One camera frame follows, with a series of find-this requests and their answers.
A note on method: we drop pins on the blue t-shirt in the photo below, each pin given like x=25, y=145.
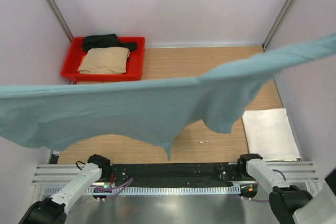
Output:
x=151, y=111

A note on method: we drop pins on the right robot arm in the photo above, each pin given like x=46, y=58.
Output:
x=288, y=203

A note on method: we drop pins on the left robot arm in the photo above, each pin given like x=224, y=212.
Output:
x=55, y=208

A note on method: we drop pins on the beige folded t-shirt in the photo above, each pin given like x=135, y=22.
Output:
x=112, y=60

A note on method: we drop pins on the black t-shirt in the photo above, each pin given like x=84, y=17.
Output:
x=106, y=41

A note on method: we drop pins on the red plastic bin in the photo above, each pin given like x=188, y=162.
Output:
x=134, y=67

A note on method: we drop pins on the white folded t-shirt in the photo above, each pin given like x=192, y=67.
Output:
x=269, y=134

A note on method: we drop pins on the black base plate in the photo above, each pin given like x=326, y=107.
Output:
x=178, y=175

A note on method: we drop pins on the slotted cable duct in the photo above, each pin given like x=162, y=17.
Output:
x=138, y=191

